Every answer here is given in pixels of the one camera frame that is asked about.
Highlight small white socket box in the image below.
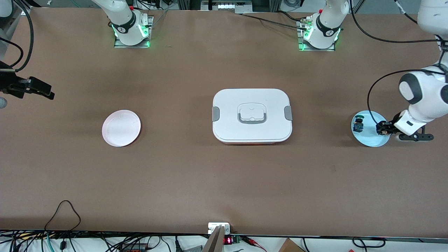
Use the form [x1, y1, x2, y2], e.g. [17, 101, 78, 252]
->
[208, 223, 231, 234]

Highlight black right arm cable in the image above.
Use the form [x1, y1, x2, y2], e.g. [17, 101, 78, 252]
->
[0, 0, 34, 72]

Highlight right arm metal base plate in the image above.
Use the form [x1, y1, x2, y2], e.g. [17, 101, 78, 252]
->
[114, 16, 154, 48]

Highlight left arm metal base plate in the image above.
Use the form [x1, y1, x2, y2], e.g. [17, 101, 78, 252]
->
[297, 19, 336, 52]

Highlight white lunch box grey latches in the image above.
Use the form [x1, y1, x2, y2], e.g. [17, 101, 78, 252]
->
[212, 88, 293, 145]

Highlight pink round plate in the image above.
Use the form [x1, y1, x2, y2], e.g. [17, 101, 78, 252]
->
[102, 110, 141, 147]

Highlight black base power cable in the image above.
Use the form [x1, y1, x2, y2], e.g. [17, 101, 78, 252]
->
[241, 13, 308, 30]

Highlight grey metal bar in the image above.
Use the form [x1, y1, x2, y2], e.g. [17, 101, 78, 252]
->
[202, 226, 225, 252]

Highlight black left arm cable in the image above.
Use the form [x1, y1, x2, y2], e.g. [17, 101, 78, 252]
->
[349, 0, 448, 127]

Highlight black orange power strip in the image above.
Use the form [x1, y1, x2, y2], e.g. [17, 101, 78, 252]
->
[121, 243, 147, 252]

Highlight blue push-button switch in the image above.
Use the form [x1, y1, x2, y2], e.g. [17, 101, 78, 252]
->
[352, 114, 365, 133]

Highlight silver control box with lights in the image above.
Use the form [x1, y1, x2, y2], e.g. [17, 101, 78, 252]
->
[201, 0, 252, 14]

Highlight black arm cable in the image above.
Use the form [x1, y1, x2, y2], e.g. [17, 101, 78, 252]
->
[0, 0, 34, 72]
[349, 0, 448, 127]

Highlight brown cardboard piece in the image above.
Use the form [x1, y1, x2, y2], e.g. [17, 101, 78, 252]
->
[278, 238, 306, 252]

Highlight light blue round plate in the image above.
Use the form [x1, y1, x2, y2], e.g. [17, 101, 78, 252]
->
[351, 110, 390, 147]

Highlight thin black looped cable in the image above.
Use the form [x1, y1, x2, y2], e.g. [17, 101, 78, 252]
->
[45, 200, 82, 231]

